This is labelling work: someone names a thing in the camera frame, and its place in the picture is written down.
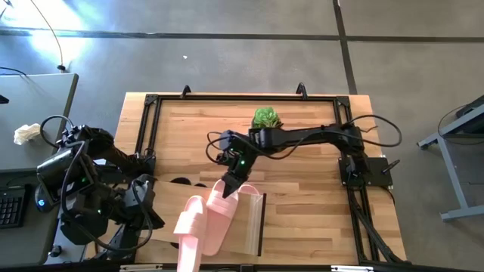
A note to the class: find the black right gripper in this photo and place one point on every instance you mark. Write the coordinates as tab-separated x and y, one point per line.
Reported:
238	162

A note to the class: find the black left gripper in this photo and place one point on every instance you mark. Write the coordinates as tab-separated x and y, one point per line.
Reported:
141	200

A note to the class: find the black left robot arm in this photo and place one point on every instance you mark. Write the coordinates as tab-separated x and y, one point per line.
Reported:
98	143

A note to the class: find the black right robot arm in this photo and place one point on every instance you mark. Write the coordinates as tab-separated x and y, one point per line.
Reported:
302	136

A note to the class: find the green succulent in patterned pot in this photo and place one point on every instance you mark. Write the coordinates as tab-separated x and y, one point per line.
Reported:
266	117

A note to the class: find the black round knob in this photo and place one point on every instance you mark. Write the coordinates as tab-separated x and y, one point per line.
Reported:
55	251

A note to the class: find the black computer mouse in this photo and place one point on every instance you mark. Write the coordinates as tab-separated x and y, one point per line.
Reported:
41	202

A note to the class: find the black keyboard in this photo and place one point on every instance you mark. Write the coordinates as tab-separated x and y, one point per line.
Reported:
11	208

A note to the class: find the dark grey desk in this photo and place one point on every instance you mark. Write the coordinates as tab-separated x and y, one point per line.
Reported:
19	245

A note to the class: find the crumpled white tissue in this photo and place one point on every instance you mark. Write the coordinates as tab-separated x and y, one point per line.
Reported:
26	133

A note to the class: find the grey office desk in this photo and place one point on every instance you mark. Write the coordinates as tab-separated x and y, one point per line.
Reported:
38	98

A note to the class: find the black monitor stand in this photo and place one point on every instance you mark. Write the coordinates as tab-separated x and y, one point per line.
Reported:
3	99

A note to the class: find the grey metal side table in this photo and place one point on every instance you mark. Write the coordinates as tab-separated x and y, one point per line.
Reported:
452	177

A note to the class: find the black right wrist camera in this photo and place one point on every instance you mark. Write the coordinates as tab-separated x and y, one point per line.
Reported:
226	140

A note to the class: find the black aluminium table frame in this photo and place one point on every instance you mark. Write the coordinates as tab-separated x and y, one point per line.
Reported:
246	97

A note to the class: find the black frame bracket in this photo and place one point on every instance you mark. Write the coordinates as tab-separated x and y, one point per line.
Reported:
188	87
301	85

